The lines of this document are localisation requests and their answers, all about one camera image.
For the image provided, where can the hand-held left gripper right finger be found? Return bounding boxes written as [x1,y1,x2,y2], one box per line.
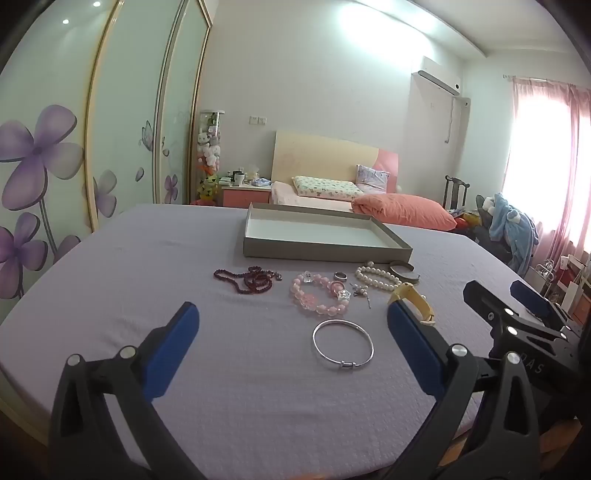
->
[383,300,541,480]

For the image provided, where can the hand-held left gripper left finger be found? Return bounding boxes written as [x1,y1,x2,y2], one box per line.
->
[48,301,208,480]

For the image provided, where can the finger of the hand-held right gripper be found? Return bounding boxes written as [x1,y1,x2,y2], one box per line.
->
[463,280,573,356]
[509,280,579,328]

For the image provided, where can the yellow wristwatch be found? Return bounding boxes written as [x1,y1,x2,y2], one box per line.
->
[388,282,437,325]

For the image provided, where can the thin silver bangle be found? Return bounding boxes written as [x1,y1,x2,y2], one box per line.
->
[312,319,374,371]

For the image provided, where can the white pearl bracelet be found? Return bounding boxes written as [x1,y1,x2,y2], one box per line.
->
[355,261,402,291]

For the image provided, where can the dark red bead necklace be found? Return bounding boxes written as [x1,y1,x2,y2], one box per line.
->
[213,265,283,295]

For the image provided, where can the pink bead bracelet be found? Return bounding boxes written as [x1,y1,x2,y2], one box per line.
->
[290,272,354,317]

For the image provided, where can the grey cardboard tray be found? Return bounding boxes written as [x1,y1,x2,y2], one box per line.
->
[243,202,413,262]

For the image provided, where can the white storage rack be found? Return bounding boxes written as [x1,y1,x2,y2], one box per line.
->
[531,258,591,324]

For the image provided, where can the blue plush toy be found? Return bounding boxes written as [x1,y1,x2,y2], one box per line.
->
[482,193,540,273]

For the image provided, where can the wide silver cuff bangle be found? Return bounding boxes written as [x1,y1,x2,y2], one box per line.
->
[389,261,421,282]

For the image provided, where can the pearl earrings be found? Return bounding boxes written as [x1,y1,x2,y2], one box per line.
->
[349,282,374,309]

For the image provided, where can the dark wooden chair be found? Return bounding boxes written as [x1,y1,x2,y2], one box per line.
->
[443,175,471,210]

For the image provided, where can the pink curtain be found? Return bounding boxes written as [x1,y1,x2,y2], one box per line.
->
[501,76,591,278]

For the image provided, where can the purple patterned pillow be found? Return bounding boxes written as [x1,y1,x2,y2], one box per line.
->
[355,164,391,193]

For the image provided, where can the yellow plush toy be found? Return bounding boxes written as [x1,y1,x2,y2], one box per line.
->
[198,173,219,202]

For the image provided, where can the pink and white nightstand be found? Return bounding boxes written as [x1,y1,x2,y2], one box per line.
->
[221,178,273,208]

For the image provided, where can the air conditioner pipe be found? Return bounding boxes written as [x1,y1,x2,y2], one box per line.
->
[444,95,470,144]

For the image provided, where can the floral cream pillow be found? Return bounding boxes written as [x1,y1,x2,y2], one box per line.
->
[292,175,365,201]

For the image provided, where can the pink bed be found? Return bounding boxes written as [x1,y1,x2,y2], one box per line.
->
[270,181,356,213]

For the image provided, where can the clear tube of plush toys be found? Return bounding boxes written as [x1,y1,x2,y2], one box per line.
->
[194,110,225,205]

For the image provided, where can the cream and pink headboard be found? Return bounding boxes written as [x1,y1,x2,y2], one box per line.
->
[270,130,400,193]

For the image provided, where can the white air conditioner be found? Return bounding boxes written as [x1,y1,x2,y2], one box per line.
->
[418,56,461,96]

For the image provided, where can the wardrobe with purple flowers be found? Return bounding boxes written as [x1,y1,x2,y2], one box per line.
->
[0,0,213,315]

